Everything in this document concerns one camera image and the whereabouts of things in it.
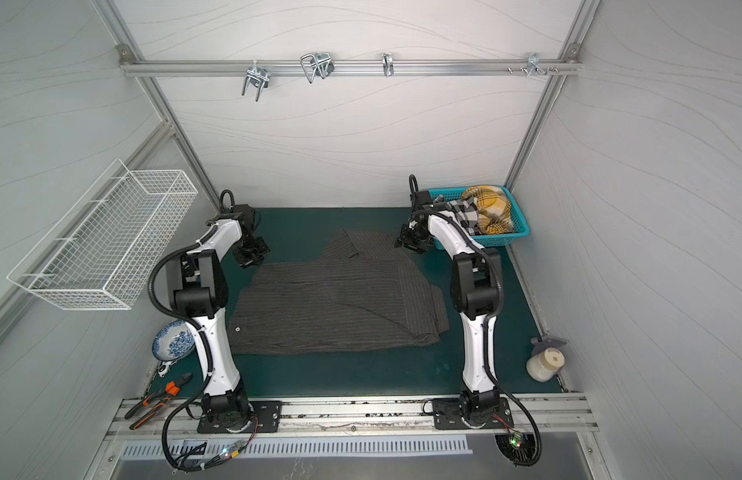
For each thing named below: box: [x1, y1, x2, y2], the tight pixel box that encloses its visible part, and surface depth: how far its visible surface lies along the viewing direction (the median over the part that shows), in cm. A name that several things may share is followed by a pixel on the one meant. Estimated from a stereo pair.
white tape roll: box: [526, 347, 565, 382], surface depth 75 cm
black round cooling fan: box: [494, 432, 536, 467], surface depth 73 cm
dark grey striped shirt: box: [228, 230, 449, 354], surface depth 95 cm
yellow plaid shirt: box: [462, 186, 514, 235], surface depth 108 cm
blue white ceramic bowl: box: [152, 320, 195, 361], surface depth 85 cm
